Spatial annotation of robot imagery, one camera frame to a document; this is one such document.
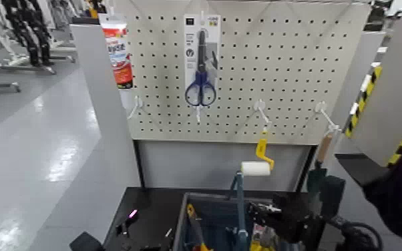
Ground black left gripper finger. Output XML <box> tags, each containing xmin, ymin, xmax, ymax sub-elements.
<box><xmin>115</xmin><ymin>208</ymin><xmax>140</xmax><ymax>236</ymax></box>
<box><xmin>152</xmin><ymin>227</ymin><xmax>174</xmax><ymax>251</ymax></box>

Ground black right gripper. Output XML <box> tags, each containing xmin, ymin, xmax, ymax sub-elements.
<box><xmin>247</xmin><ymin>192</ymin><xmax>325</xmax><ymax>244</ymax></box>

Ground teal crate with grey rim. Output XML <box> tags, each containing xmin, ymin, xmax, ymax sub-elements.
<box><xmin>172</xmin><ymin>190</ymin><xmax>314</xmax><ymax>251</ymax></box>

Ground packaged pliers on yellow card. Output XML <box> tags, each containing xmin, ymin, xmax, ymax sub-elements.
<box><xmin>249</xmin><ymin>224</ymin><xmax>279</xmax><ymax>251</ymax></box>

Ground grey partition panel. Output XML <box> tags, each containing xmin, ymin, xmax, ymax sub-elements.
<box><xmin>69</xmin><ymin>23</ymin><xmax>142</xmax><ymax>251</ymax></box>

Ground grey stand back panel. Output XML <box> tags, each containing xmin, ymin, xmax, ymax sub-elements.
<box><xmin>137</xmin><ymin>139</ymin><xmax>314</xmax><ymax>193</ymax></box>

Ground beige pegboard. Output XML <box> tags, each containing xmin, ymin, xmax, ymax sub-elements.
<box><xmin>115</xmin><ymin>0</ymin><xmax>372</xmax><ymax>146</ymax></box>

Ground red white sealant tube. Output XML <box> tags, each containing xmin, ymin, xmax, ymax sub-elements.
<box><xmin>98</xmin><ymin>13</ymin><xmax>134</xmax><ymax>89</ymax></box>

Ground blue scissors in package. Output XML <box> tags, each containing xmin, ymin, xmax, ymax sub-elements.
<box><xmin>183</xmin><ymin>13</ymin><xmax>222</xmax><ymax>92</ymax></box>

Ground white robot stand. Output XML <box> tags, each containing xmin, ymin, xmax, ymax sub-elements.
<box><xmin>0</xmin><ymin>0</ymin><xmax>58</xmax><ymax>75</ymax></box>

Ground black humanoid robot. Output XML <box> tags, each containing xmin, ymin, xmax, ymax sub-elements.
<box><xmin>1</xmin><ymin>0</ymin><xmax>53</xmax><ymax>67</ymax></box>

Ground yellow handled hand tool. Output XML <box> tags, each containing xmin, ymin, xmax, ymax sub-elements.
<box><xmin>186</xmin><ymin>203</ymin><xmax>213</xmax><ymax>251</ymax></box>

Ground yellow handled paint roller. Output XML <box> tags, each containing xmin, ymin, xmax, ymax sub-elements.
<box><xmin>240</xmin><ymin>128</ymin><xmax>276</xmax><ymax>177</ymax></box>

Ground black stand post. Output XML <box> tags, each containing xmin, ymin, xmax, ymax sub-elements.
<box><xmin>133</xmin><ymin>140</ymin><xmax>146</xmax><ymax>190</ymax></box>
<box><xmin>294</xmin><ymin>145</ymin><xmax>319</xmax><ymax>193</ymax></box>

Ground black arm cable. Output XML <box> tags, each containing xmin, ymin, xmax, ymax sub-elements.
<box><xmin>331</xmin><ymin>215</ymin><xmax>384</xmax><ymax>251</ymax></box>

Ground green trowel with wooden handle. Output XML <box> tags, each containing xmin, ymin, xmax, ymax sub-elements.
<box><xmin>306</xmin><ymin>133</ymin><xmax>335</xmax><ymax>211</ymax></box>

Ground blue handled scissors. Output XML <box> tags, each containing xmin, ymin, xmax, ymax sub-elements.
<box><xmin>184</xmin><ymin>29</ymin><xmax>218</xmax><ymax>107</ymax></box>

